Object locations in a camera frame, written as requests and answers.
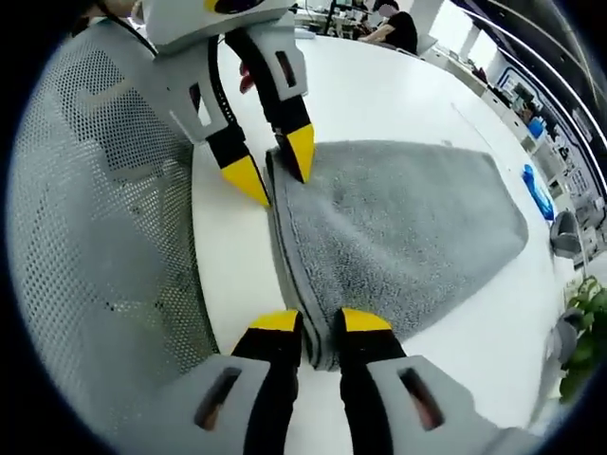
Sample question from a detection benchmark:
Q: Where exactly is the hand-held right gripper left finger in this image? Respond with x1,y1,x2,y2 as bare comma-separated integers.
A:
137,309,304,455

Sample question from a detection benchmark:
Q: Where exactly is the grey curved band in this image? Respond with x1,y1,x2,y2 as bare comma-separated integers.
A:
549,307,587,366
549,210,582,260

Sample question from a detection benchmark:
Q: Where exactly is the green potted plant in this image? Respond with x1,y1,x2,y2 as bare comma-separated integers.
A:
559,274,607,404

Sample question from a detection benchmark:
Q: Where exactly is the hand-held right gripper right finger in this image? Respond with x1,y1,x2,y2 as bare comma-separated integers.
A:
333,306,537,455

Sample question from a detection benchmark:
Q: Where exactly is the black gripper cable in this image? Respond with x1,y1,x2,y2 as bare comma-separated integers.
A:
103,13,158,54

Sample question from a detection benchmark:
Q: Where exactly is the row of white cabinets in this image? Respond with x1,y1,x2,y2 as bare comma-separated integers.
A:
487,70,598,200

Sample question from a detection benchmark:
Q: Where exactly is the blue wipes packet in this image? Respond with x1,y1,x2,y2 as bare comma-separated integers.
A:
521,163,556,222

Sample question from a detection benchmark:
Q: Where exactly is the grey mesh chair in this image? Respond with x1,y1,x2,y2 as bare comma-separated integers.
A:
9,21,224,446

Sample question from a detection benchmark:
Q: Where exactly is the grey towel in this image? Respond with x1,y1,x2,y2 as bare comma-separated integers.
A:
264,139,530,373

